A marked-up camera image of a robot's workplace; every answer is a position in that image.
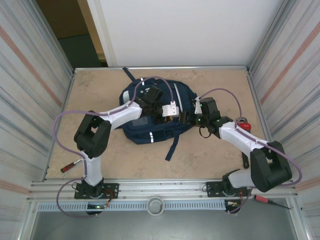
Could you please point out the aluminium table side rail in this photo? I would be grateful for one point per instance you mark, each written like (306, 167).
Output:
(69, 92)
(254, 92)

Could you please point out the grey round pipe fitting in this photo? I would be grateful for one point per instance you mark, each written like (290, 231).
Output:
(155, 212)

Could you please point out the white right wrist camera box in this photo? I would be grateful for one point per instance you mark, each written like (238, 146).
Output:
(197, 105)

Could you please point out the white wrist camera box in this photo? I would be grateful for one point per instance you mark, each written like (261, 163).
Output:
(197, 105)
(170, 110)

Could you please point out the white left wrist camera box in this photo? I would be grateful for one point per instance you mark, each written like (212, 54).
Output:
(170, 110)

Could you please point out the navy blue backpack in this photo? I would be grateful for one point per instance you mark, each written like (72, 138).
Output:
(140, 135)

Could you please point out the white door frame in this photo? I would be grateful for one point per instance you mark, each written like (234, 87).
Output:
(100, 30)

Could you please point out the small circuit board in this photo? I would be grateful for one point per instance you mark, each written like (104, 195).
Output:
(232, 203)
(96, 206)

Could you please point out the wide aluminium rail beam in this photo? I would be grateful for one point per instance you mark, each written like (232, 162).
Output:
(162, 187)

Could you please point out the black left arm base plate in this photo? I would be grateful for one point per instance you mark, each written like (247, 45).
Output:
(112, 191)

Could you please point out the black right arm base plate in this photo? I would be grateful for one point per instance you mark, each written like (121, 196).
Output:
(212, 190)

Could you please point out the long aluminium table edge rail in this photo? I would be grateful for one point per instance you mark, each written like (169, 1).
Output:
(225, 67)

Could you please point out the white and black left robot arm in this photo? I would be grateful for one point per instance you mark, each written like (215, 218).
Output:
(91, 137)

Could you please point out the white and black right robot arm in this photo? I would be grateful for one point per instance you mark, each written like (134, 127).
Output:
(270, 170)

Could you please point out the red pipe wrench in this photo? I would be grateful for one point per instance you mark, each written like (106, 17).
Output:
(246, 126)

